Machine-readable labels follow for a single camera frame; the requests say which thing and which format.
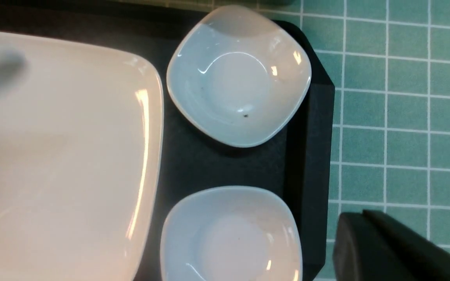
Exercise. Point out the large white square plate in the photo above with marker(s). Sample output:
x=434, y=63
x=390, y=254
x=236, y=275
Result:
x=81, y=131

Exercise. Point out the black serving tray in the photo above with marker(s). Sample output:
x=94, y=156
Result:
x=294, y=164

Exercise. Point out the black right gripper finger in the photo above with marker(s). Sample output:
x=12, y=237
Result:
x=373, y=246

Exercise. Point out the white bowl tray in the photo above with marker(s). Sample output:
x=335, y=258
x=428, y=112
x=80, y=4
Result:
x=238, y=77
x=231, y=233

